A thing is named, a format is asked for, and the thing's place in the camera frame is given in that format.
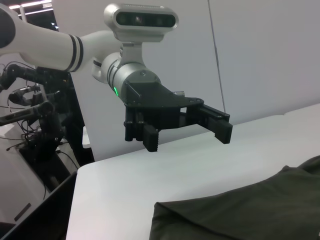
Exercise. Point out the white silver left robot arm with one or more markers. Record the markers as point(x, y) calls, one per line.
point(50, 50)

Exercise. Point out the dark green printed t-shirt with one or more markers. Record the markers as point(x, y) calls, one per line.
point(237, 207)

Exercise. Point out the black flat panel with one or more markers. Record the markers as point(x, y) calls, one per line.
point(45, 210)

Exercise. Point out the white equipment case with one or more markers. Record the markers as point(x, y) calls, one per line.
point(17, 180)

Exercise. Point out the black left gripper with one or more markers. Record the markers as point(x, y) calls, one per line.
point(155, 107)

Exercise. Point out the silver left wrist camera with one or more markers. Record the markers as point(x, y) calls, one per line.
point(140, 21)

